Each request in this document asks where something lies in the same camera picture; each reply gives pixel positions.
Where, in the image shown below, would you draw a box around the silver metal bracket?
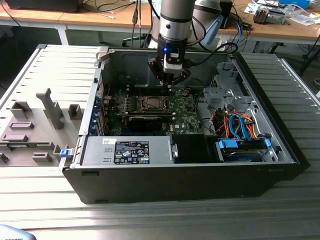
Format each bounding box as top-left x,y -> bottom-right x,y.
215,61 -> 240,81

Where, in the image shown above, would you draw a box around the metal locking lever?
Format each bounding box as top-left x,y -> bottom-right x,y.
134,78 -> 145,101

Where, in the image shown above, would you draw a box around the black graphics card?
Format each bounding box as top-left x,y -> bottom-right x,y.
126,114 -> 164,133

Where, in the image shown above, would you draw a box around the blue case latch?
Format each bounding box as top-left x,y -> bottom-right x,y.
59,148 -> 73,159

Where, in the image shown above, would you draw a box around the metal socket cover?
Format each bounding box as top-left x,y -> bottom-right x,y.
141,95 -> 168,111

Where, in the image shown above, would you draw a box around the black plastic duct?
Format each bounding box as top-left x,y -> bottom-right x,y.
172,134 -> 218,165

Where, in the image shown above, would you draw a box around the black camera cable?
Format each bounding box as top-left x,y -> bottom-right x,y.
184,41 -> 240,68

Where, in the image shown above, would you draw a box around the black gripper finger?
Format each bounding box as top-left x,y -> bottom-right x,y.
167,68 -> 191,95
147,58 -> 168,95

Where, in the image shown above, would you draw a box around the white power adapter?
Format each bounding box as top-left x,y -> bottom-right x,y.
216,39 -> 228,52

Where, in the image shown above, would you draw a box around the grey case corner bracket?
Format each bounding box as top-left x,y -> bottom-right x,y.
95,46 -> 111,63

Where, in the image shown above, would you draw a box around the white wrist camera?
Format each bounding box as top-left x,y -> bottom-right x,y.
163,49 -> 185,74

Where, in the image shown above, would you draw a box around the blue disk carrier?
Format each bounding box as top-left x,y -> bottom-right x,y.
216,138 -> 273,163

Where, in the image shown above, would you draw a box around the pale blue teach pendant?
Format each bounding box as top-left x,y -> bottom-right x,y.
199,14 -> 225,47

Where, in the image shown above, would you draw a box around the clear plastic bag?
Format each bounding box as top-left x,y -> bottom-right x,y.
291,13 -> 318,27

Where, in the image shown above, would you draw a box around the black flat box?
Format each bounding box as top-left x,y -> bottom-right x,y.
4,0 -> 81,14

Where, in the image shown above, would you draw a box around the metal CPU cooler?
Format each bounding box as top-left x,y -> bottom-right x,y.
252,6 -> 288,26

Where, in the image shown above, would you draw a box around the CPU socket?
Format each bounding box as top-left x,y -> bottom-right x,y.
139,94 -> 170,113

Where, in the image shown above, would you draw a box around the black PC case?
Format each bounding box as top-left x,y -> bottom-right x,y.
58,46 -> 311,205

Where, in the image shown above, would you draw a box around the black chair base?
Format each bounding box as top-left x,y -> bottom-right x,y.
121,34 -> 151,49

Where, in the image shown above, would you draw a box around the green RAM stick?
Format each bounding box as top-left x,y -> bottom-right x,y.
6,143 -> 36,149

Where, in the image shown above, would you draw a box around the blue box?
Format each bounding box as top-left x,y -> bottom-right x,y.
278,0 -> 311,8

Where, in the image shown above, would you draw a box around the grey rounded device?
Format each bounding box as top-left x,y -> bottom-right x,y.
0,223 -> 38,240

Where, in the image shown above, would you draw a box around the hard disk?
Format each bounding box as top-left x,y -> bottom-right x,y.
221,147 -> 265,163

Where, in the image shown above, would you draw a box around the silver drive cage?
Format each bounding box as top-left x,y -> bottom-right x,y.
201,86 -> 254,113

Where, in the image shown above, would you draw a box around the grey parts rack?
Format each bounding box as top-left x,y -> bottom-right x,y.
0,87 -> 85,168

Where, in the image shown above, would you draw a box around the black upright box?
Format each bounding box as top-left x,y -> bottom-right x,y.
219,0 -> 234,29

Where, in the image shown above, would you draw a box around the orange power wires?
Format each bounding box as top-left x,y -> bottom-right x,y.
213,111 -> 259,139

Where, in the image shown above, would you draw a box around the blue disk wire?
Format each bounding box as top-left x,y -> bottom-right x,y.
227,112 -> 249,141

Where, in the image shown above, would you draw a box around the green motherboard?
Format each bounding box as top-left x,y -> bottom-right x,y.
106,84 -> 204,138

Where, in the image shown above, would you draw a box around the silver power supply unit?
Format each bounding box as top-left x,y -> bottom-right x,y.
80,135 -> 174,166

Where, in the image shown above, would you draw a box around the silver CPU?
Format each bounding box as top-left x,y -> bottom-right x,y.
146,96 -> 163,109

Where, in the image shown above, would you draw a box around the wooden desk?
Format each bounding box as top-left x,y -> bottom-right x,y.
0,0 -> 161,46
199,0 -> 320,51

